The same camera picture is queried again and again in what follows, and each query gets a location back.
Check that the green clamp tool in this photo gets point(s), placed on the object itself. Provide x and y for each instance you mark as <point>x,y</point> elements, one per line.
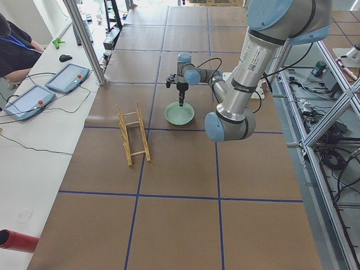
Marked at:
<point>56,42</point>

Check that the far teach pendant tablet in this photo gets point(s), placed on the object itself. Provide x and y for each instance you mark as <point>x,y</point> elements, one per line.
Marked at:
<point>68,78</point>

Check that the wooden plate rack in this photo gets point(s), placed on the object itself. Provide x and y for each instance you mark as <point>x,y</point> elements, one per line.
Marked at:
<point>133,134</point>

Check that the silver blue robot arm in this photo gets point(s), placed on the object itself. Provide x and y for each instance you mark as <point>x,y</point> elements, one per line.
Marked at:
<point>271,24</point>

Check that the teach pendant tablet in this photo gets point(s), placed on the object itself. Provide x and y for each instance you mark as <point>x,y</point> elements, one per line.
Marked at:
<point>68,78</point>
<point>31,102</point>

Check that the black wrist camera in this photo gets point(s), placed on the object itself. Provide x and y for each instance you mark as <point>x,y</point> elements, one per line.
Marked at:
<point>171,79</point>

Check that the black computer mouse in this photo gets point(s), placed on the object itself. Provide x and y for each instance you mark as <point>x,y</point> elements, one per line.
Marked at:
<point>65,57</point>

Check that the light green plate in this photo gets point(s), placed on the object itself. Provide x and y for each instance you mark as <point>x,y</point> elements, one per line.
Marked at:
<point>179,115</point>

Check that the red cylinder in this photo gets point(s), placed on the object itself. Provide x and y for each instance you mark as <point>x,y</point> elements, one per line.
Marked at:
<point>16,241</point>

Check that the near teach pendant tablet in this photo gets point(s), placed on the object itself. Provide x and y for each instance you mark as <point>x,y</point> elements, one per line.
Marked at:
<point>31,102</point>

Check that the aluminium frame post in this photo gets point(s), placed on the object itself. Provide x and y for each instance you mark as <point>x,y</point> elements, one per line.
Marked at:
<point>75,15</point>

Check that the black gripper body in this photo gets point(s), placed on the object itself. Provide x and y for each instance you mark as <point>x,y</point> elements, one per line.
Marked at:
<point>181,89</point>

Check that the person in black shirt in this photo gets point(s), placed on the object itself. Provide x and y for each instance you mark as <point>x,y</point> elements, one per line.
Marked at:
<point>19,52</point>

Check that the aluminium side frame rail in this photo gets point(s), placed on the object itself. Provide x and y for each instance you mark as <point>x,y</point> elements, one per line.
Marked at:
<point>347,99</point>

